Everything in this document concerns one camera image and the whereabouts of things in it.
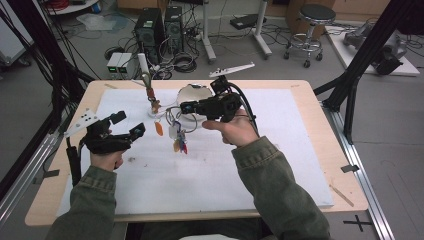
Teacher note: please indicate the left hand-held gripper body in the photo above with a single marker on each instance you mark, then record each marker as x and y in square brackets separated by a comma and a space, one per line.
[103, 141]

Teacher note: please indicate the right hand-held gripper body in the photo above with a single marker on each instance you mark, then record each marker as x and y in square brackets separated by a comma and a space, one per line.
[221, 106]

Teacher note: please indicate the white post stand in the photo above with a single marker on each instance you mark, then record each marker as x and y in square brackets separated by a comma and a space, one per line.
[144, 65]

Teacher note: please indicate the person's left hand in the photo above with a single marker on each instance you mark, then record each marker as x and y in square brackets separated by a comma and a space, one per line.
[106, 161]

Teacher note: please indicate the person's right hand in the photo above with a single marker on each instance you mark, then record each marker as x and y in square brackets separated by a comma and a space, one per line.
[238, 131]

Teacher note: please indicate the white eggshell-shaped bowl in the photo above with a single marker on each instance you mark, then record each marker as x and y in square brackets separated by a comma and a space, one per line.
[190, 95]

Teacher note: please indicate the short wooden stick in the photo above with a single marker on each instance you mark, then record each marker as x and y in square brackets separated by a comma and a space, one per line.
[110, 86]

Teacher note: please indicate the white desk leg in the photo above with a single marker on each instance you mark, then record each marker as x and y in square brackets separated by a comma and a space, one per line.
[261, 30]
[206, 33]

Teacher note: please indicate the white power supply box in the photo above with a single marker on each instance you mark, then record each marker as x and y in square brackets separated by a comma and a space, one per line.
[113, 63]
[126, 64]

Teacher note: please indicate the flat black box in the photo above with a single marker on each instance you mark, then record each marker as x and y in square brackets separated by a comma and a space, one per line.
[245, 20]

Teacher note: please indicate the white foam mat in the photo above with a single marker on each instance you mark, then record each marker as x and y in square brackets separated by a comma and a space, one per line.
[200, 180]

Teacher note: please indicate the slim black computer tower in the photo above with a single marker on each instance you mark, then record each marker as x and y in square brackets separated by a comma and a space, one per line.
[174, 28]

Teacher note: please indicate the large black computer tower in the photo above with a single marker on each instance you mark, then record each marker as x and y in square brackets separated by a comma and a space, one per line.
[148, 33]

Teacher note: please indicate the clear plastic sheet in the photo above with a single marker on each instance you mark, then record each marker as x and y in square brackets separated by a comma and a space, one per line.
[100, 21]

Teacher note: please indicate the person's legs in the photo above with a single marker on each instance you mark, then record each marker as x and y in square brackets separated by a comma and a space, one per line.
[200, 230]

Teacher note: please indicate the round white table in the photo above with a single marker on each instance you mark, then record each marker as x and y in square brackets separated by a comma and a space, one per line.
[73, 7]

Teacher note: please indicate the round black metal stool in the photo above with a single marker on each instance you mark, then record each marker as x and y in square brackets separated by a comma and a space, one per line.
[316, 13]

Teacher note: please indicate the white cloth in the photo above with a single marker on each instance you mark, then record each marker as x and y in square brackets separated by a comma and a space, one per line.
[208, 237]

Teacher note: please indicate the white cabinet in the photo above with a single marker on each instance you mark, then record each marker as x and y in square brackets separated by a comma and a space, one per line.
[10, 43]

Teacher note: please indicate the long wooden stick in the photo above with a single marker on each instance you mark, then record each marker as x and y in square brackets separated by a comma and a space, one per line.
[341, 195]

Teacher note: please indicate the grey robot parts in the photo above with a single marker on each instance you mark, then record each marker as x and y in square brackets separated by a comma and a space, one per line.
[390, 56]

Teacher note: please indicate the white floor board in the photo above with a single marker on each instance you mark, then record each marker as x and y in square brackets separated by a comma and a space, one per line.
[406, 68]

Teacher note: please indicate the aluminium rail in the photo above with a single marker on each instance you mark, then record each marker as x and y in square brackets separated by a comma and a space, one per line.
[30, 166]
[366, 186]

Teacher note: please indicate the black frame strut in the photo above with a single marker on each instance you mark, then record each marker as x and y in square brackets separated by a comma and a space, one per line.
[33, 33]
[366, 50]

